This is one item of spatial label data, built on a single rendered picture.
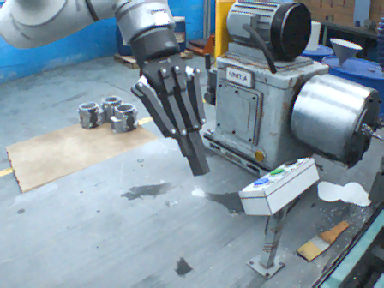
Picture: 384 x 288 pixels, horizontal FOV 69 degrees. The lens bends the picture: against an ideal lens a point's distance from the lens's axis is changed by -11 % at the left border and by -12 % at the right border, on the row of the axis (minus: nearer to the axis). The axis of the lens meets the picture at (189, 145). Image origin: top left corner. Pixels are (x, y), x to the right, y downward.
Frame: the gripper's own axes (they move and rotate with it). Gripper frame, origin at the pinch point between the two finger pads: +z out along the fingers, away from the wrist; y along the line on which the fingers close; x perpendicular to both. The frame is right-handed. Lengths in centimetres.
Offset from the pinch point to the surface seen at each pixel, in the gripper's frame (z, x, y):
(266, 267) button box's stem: 33.5, 11.3, 15.7
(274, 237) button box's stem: 24.4, 5.2, 15.8
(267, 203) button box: 12.8, -3.3, 8.6
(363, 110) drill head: 7, -6, 51
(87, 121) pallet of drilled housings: -42, 236, 62
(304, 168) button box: 11.3, -3.6, 21.4
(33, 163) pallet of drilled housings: -21, 218, 1
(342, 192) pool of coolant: 33, 13, 59
